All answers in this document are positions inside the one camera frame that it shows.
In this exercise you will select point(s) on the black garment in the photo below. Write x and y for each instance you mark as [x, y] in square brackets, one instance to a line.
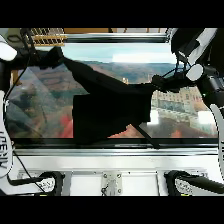
[106, 113]

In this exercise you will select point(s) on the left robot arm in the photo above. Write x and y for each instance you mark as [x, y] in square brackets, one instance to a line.
[6, 51]

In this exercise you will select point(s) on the silver frame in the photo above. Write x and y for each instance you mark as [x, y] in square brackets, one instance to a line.
[133, 160]

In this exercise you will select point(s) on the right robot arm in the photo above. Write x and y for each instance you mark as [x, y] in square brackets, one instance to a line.
[200, 71]

